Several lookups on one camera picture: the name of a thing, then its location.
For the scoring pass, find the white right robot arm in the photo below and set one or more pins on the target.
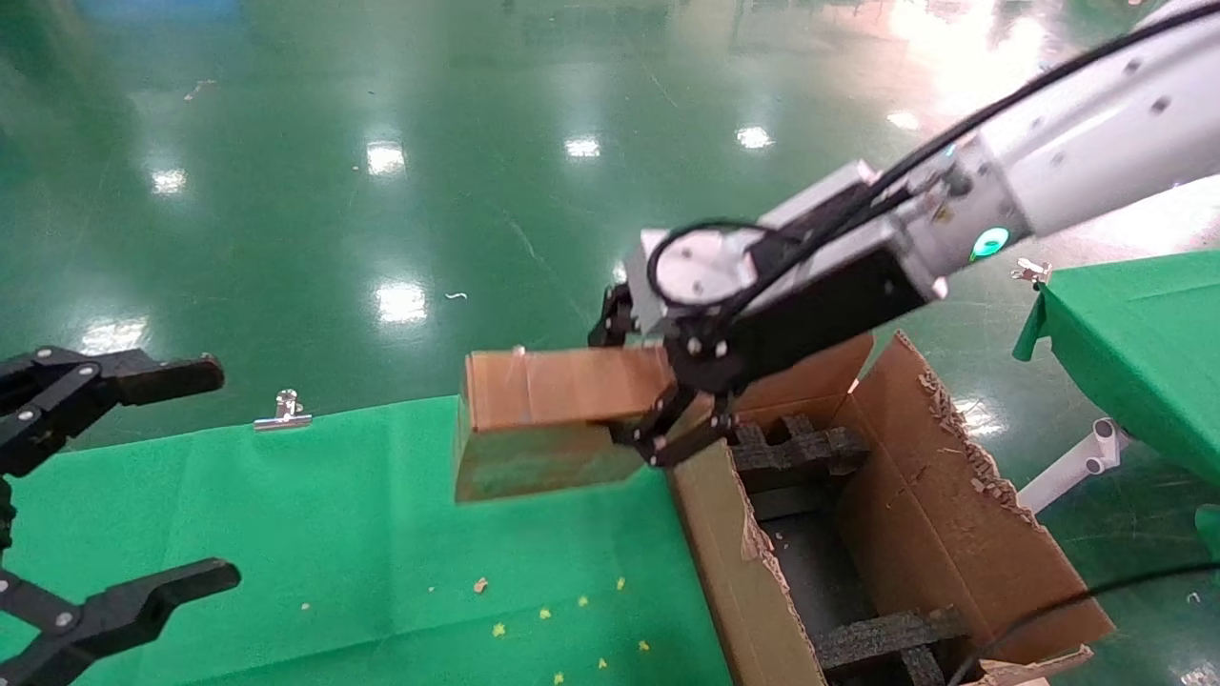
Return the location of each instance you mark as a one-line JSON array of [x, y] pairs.
[[1096, 133]]

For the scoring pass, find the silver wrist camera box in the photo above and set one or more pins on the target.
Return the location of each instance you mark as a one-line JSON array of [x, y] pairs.
[[705, 272]]

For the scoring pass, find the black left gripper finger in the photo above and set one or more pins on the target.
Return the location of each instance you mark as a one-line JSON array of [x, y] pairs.
[[143, 378], [143, 600]]

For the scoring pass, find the silver binder clip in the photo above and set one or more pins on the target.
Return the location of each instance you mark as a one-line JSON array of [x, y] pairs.
[[1032, 272], [283, 416]]

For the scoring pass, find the dark teal box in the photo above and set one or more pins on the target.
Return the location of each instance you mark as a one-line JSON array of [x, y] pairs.
[[801, 453]]

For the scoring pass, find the green cloth with hanging corner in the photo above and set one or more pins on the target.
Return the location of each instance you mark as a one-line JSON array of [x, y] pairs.
[[1134, 333]]

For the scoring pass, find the large open cardboard carton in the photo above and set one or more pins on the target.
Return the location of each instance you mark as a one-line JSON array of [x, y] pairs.
[[953, 534]]

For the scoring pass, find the silver camera mount bracket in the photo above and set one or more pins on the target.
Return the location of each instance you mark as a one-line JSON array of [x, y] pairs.
[[824, 195]]

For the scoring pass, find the large green table cloth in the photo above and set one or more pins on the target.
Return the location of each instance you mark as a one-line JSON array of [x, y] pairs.
[[334, 534]]

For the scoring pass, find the white table leg tube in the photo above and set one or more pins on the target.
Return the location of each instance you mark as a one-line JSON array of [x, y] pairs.
[[1077, 467]]

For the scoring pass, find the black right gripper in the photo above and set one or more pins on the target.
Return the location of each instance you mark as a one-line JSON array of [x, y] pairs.
[[820, 305]]

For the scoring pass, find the small brown cardboard box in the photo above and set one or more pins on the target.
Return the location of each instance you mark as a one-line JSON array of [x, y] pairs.
[[534, 419]]

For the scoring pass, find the black foam insert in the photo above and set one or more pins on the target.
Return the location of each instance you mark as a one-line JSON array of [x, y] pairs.
[[886, 643]]

